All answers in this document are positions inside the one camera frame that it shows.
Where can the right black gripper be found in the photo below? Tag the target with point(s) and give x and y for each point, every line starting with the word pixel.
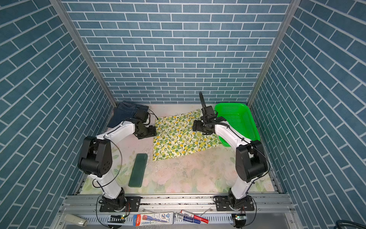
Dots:
pixel 197 125

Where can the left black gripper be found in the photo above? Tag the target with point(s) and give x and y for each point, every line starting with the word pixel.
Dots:
pixel 153 131

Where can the dark blue denim skirt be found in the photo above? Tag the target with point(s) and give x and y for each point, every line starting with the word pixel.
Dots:
pixel 124 111

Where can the yellow floral skirt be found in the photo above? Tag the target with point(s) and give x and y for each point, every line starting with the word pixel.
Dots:
pixel 175 137

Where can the green plastic basket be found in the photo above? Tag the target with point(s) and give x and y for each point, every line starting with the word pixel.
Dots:
pixel 239 121

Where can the dark green rectangular board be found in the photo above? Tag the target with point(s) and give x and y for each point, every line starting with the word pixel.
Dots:
pixel 138 170

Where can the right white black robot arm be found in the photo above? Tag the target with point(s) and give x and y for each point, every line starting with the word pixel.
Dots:
pixel 250 162

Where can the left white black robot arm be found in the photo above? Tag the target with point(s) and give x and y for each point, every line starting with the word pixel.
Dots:
pixel 96 161

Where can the marker package box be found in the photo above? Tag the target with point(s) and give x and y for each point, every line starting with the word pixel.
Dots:
pixel 153 219

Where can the blue marker pen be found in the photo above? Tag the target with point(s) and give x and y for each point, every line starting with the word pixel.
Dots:
pixel 187 219

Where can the grey white small device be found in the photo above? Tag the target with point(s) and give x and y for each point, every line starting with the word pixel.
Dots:
pixel 73 219

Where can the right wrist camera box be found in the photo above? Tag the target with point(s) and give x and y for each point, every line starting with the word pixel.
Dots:
pixel 209 112

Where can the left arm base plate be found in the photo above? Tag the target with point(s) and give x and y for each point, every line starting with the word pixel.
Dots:
pixel 124 204

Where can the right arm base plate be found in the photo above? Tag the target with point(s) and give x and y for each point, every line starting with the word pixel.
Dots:
pixel 229 203

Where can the aluminium front rail frame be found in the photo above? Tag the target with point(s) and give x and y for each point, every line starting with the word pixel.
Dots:
pixel 272 211

